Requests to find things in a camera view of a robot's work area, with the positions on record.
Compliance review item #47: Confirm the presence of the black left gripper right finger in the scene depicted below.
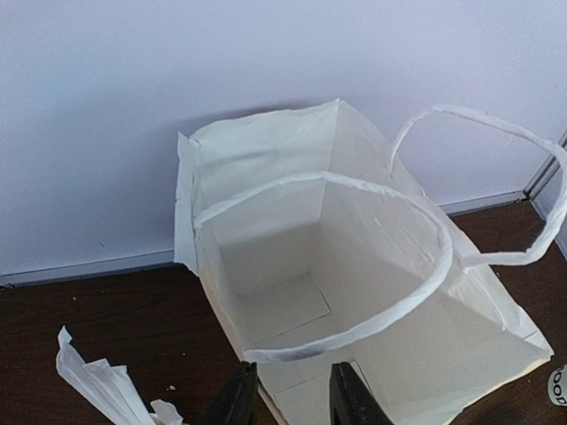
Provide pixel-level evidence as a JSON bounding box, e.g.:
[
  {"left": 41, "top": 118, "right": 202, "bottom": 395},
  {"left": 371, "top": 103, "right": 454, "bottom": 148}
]
[{"left": 330, "top": 362, "right": 388, "bottom": 425}]

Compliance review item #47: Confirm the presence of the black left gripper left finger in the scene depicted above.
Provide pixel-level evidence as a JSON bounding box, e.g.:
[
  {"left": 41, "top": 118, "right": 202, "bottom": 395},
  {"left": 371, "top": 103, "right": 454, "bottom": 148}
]
[{"left": 207, "top": 362, "right": 258, "bottom": 424}]

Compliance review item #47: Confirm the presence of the brown paper takeout bag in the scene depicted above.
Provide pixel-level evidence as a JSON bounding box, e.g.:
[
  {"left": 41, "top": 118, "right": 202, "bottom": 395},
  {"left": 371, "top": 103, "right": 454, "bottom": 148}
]
[{"left": 174, "top": 100, "right": 566, "bottom": 424}]

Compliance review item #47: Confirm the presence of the stack of white paper cups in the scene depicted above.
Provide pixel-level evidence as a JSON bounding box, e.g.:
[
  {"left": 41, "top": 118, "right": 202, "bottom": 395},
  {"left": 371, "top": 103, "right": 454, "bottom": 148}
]
[{"left": 548, "top": 365, "right": 567, "bottom": 407}]

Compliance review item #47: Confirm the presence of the aluminium frame post right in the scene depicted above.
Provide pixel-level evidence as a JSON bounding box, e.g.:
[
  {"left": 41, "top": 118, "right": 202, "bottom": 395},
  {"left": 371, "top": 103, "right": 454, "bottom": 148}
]
[{"left": 523, "top": 155, "right": 560, "bottom": 201}]

